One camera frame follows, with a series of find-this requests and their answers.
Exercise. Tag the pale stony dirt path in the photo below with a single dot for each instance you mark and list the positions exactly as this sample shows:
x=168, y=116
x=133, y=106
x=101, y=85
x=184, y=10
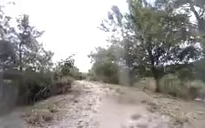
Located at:
x=114, y=111

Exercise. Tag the row of trees and bushes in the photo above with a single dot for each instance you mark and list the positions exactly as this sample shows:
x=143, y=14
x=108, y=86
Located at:
x=26, y=56
x=156, y=43

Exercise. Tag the dry grass verge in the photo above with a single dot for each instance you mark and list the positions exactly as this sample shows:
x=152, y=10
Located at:
x=171, y=87

